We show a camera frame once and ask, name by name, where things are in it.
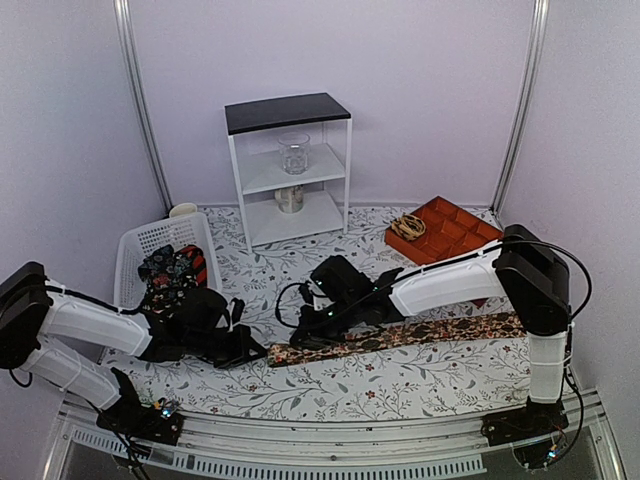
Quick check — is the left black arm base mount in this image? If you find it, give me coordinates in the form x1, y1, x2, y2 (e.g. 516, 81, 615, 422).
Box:
96, 397, 184, 446

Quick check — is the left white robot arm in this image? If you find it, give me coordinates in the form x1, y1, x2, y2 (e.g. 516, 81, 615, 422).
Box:
1, 262, 267, 434

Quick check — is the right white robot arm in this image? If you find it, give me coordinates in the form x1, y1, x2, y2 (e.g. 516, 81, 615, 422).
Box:
289, 224, 583, 436

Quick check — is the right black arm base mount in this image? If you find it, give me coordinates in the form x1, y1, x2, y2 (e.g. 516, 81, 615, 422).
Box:
480, 399, 584, 471

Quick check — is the clear drinking glass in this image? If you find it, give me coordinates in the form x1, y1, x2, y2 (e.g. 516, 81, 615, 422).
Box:
278, 132, 310, 175

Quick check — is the cream floral paisley tie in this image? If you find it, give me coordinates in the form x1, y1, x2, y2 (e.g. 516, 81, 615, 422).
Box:
267, 312, 526, 368

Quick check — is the white shelf with black top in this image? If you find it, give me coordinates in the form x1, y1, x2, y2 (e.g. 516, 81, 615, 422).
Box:
224, 93, 353, 250

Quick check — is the orange divided organizer tray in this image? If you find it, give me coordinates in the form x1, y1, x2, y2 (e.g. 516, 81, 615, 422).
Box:
384, 195, 506, 309

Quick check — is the left aluminium corner post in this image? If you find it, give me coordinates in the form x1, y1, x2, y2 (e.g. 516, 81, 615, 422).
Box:
113, 0, 172, 213

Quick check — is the red black striped tie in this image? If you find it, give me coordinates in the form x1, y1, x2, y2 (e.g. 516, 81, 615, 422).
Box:
178, 245, 208, 287

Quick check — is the dark blue floral tie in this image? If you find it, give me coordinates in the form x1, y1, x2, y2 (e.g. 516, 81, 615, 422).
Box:
138, 245, 199, 313

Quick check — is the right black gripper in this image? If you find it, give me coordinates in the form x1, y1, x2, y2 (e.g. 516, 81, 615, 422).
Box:
290, 297, 361, 348

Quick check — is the floral patterned table mat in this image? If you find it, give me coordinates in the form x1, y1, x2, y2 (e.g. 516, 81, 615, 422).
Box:
102, 206, 530, 422

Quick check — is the cream mug behind basket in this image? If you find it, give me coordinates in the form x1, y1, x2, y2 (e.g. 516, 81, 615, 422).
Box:
168, 202, 198, 219

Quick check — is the rolled beige striped tie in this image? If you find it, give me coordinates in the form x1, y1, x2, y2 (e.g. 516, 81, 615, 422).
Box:
391, 214, 426, 242

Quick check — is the right aluminium corner post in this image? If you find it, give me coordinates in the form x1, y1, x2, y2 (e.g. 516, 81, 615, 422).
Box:
490, 0, 550, 218

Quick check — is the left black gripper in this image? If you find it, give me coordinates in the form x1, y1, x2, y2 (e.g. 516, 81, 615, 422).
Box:
186, 324, 267, 370

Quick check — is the aluminium corner post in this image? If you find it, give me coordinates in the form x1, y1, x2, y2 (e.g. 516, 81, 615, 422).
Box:
490, 0, 550, 218
113, 0, 172, 213

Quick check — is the white perforated plastic basket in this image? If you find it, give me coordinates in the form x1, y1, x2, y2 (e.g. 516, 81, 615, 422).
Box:
112, 212, 224, 311

